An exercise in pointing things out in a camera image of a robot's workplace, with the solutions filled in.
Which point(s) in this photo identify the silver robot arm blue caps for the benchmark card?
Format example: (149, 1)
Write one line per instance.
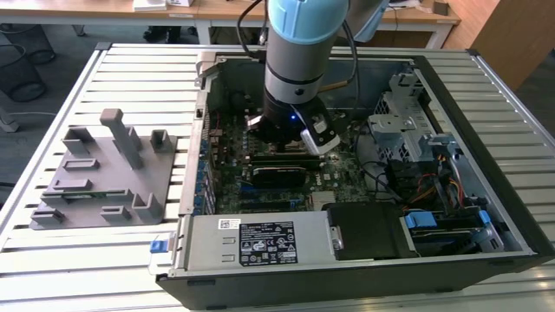
(295, 65)

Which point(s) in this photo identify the metal CPU socket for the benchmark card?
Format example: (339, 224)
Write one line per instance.
(292, 150)

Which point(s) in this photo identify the black RAM slot bank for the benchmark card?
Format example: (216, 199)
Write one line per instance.
(285, 161)

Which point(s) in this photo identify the black graphics card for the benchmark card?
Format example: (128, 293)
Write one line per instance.
(277, 177)

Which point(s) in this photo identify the green motherboard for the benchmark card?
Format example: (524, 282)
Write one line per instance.
(341, 169)

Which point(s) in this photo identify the silver chipset heat sink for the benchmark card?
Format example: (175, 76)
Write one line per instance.
(323, 199)

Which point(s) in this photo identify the black expansion slot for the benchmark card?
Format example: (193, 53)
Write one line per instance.
(264, 206)

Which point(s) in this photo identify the metal drive cage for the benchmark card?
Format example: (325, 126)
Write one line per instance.
(392, 130)

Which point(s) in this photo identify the grey plastic parts rack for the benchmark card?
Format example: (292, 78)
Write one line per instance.
(156, 169)

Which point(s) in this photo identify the black plastic fan shroud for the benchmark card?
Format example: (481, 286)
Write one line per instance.
(368, 230)

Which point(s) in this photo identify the silver power supply box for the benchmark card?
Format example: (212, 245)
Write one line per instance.
(203, 240)

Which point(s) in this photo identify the small white box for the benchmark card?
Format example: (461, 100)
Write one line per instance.
(180, 2)

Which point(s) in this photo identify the blue disk carrier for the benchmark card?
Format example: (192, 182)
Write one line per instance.
(419, 221)

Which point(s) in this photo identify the wooden desk white legs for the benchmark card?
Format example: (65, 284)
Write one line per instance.
(64, 8)
(411, 16)

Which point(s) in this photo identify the blue case latch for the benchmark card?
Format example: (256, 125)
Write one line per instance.
(157, 246)

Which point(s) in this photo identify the green RAM stick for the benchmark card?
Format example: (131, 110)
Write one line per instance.
(97, 195)

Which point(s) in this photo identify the black open PC case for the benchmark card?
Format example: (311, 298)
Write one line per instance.
(303, 289)

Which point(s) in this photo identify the small dark box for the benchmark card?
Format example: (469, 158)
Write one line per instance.
(440, 8)

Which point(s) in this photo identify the black disk bay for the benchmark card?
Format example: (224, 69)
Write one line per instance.
(441, 242)

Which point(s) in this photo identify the blue bay latch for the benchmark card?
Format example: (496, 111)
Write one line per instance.
(484, 221)

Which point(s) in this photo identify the brown wooden cabinet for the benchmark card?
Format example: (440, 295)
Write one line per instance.
(511, 39)

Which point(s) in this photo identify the white stand foot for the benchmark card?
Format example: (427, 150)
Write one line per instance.
(8, 120)

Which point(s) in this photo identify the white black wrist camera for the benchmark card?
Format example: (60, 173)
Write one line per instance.
(320, 136)

